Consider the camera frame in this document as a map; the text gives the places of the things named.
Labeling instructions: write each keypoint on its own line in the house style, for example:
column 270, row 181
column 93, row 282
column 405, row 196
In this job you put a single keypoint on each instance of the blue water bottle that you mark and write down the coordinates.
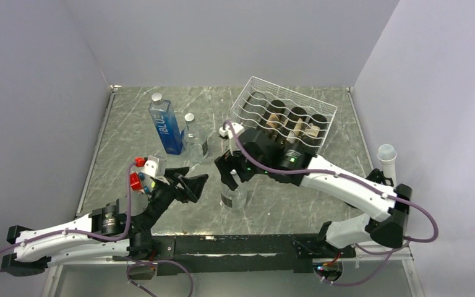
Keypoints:
column 165, row 122

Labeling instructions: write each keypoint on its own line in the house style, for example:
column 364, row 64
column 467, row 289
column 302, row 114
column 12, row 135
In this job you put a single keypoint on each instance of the green labelled wine bottle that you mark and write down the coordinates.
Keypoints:
column 314, row 133

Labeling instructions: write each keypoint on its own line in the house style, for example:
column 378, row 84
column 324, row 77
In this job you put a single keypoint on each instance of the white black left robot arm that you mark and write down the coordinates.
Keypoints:
column 121, row 229

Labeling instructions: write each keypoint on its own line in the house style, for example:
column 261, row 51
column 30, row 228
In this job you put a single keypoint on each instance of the white wire wine rack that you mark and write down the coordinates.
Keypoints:
column 291, row 99

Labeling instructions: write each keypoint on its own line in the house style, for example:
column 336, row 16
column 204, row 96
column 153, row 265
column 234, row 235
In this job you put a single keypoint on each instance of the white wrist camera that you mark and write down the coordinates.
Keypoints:
column 155, row 167
column 231, row 132

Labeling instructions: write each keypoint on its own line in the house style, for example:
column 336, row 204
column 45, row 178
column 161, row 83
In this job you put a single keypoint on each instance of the dark olive wine bottle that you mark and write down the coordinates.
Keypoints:
column 272, row 117

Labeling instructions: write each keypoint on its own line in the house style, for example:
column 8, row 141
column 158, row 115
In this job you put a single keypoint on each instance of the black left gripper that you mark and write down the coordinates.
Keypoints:
column 193, row 186

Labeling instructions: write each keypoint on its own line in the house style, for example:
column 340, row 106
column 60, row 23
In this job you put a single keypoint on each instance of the black microphone stand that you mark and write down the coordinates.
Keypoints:
column 377, row 176

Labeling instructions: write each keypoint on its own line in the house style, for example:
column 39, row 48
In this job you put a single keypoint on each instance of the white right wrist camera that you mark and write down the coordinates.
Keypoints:
column 231, row 132

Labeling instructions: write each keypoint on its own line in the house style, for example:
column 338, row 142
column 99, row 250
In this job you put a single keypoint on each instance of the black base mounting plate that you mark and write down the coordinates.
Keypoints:
column 238, row 253

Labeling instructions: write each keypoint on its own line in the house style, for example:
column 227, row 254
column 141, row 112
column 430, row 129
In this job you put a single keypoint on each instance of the clear silver cap bottle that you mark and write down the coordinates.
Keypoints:
column 234, row 199

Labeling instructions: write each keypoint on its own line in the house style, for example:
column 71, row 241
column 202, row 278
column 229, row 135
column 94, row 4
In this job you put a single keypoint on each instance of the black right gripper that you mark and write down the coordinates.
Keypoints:
column 224, row 167

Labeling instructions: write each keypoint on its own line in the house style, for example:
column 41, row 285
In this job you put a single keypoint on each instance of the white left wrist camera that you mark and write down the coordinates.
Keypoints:
column 155, row 167

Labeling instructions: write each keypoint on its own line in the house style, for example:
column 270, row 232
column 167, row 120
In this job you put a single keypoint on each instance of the small clear silver-cap bottle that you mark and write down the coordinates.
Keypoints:
column 194, row 139

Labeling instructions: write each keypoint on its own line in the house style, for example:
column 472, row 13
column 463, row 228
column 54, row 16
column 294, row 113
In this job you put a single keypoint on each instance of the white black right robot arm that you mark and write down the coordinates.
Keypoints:
column 384, row 207

